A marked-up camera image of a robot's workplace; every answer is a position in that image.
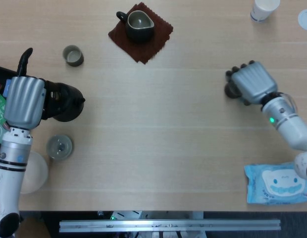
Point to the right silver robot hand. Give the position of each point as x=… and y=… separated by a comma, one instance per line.
x=255, y=81

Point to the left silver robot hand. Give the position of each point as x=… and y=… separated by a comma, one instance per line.
x=24, y=101

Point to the black cast iron teapot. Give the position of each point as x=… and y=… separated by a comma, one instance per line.
x=74, y=104

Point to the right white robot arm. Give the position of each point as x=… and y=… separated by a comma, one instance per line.
x=289, y=126

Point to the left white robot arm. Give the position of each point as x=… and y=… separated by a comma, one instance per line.
x=10, y=168

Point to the teapot lid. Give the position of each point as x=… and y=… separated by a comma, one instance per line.
x=59, y=147

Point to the blue and white tea box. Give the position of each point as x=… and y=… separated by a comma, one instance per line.
x=6, y=89

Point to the green tea packet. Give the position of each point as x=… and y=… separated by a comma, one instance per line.
x=0, y=109

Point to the black tray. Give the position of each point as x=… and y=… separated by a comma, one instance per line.
x=5, y=70

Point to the white paper cup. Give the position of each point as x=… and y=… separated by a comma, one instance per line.
x=261, y=13

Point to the large beige bowl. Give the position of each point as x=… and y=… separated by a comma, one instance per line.
x=37, y=173

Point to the white round plastic lid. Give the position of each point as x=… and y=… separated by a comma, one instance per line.
x=306, y=19

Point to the blue wet wipes pack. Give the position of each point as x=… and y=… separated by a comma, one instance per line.
x=274, y=186

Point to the brown folded tea cloth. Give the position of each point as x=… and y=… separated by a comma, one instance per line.
x=148, y=53

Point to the orange stool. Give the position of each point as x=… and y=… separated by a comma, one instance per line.
x=34, y=229

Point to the aluminium profile rail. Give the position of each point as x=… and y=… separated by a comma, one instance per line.
x=168, y=225

